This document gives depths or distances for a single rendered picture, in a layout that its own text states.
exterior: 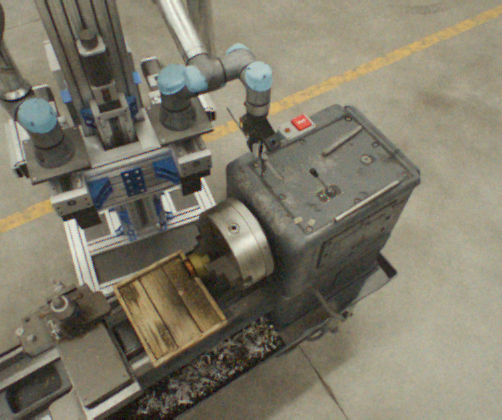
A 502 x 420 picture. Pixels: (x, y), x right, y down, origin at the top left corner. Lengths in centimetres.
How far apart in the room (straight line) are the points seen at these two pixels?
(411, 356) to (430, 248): 71
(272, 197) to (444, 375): 161
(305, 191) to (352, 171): 20
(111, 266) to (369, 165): 157
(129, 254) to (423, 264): 173
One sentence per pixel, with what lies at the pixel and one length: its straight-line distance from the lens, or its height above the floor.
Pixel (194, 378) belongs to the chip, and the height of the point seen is 58.
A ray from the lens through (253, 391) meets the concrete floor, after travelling 270.
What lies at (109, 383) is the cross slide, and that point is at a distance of 177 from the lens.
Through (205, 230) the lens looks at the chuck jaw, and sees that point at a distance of 170.
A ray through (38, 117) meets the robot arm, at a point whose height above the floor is 139.
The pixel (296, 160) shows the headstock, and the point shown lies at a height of 126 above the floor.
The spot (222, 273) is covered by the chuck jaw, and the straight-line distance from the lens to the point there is 170.
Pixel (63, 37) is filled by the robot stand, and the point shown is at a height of 155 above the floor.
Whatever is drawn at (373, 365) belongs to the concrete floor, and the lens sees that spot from 283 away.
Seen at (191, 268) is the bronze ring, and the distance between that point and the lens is 170.
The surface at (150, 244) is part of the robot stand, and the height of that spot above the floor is 21.
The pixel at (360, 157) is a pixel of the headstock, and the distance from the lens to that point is 183.
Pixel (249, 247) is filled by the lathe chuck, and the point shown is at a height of 120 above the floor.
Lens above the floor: 263
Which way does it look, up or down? 57 degrees down
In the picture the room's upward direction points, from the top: 2 degrees clockwise
